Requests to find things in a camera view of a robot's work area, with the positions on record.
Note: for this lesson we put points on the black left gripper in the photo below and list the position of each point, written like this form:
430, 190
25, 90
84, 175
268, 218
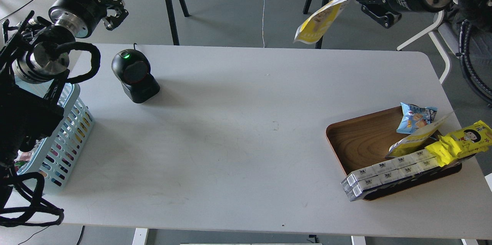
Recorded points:
81, 17

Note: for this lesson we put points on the yellow white snack pouch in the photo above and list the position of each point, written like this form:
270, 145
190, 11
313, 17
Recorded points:
412, 142
315, 27

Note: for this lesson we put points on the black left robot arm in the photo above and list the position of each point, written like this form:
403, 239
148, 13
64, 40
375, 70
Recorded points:
39, 57

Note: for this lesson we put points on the blue snack bag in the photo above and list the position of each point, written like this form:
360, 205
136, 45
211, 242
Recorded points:
415, 117

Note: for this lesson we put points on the yellow white flat snack pouch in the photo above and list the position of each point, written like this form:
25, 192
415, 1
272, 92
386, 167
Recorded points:
412, 142

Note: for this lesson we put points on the light blue plastic basket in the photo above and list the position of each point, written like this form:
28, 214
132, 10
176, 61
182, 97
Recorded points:
55, 156

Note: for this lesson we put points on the snack packet in basket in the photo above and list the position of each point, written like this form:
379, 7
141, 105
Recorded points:
22, 160

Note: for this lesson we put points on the white boxed snack row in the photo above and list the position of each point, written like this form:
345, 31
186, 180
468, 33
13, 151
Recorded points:
386, 174

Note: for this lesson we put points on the yellow cartoon snack pack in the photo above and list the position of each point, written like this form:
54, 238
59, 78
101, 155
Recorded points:
460, 144

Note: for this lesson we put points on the black table legs left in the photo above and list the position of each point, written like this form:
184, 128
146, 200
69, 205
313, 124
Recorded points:
173, 3

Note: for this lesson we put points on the black barcode scanner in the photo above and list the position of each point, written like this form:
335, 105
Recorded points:
133, 70

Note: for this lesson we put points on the white chair with grey cloth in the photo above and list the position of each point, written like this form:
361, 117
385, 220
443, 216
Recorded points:
445, 36

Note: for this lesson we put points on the brown wooden tray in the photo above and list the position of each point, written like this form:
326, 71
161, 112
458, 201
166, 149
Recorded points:
365, 140

